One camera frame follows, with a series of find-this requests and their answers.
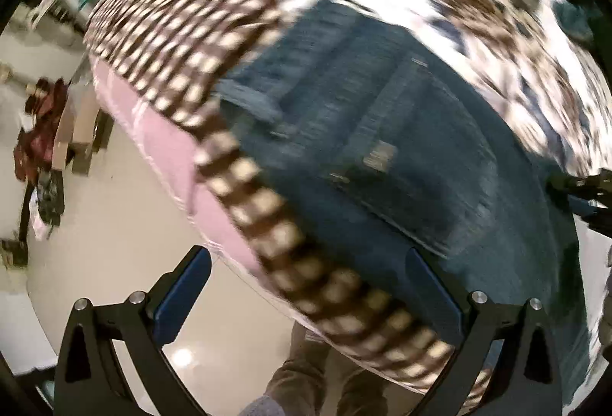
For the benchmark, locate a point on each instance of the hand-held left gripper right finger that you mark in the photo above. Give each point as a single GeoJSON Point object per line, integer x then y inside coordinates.
{"type": "Point", "coordinates": [432, 296]}

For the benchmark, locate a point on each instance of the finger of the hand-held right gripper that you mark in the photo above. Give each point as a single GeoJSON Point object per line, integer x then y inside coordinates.
{"type": "Point", "coordinates": [581, 205]}

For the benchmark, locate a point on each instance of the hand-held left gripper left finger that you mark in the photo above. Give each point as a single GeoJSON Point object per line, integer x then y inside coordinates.
{"type": "Point", "coordinates": [178, 296]}

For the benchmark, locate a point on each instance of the blue denim pants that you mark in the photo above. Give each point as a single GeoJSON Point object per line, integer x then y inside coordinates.
{"type": "Point", "coordinates": [382, 148]}

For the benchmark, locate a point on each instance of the person's legs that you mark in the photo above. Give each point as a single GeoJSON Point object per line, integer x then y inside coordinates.
{"type": "Point", "coordinates": [311, 373]}

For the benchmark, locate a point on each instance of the pink bed sheet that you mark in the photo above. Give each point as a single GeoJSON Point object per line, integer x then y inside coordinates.
{"type": "Point", "coordinates": [167, 148]}

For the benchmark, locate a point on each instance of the dark cloth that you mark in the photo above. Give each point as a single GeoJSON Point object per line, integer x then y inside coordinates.
{"type": "Point", "coordinates": [50, 196]}

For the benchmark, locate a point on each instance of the cardboard box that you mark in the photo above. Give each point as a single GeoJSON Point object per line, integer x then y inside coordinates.
{"type": "Point", "coordinates": [76, 124]}

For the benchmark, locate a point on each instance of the red clothes pile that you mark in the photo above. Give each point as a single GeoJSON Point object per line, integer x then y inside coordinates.
{"type": "Point", "coordinates": [40, 129]}

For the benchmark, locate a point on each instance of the brown checkered floral blanket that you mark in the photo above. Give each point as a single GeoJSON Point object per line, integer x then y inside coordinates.
{"type": "Point", "coordinates": [201, 38]}

